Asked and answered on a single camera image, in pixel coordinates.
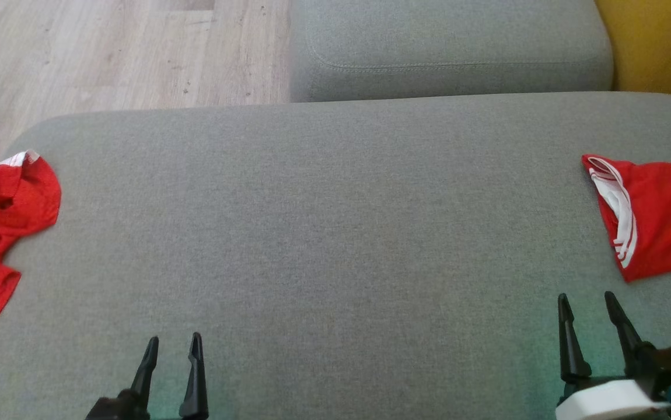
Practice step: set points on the yellow upholstered furniture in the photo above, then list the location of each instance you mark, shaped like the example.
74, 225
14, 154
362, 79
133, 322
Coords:
662, 46

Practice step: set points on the red Bulls jersey white sleeves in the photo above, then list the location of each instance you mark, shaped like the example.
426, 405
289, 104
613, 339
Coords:
668, 221

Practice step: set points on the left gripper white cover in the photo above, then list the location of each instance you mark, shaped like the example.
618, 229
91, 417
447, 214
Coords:
116, 408

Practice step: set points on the small grey sofa cushion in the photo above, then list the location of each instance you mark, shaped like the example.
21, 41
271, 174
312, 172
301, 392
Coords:
446, 41

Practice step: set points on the large grey sofa seat cushion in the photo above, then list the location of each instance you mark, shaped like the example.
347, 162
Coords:
341, 233

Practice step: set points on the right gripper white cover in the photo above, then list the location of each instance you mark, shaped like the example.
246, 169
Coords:
604, 402

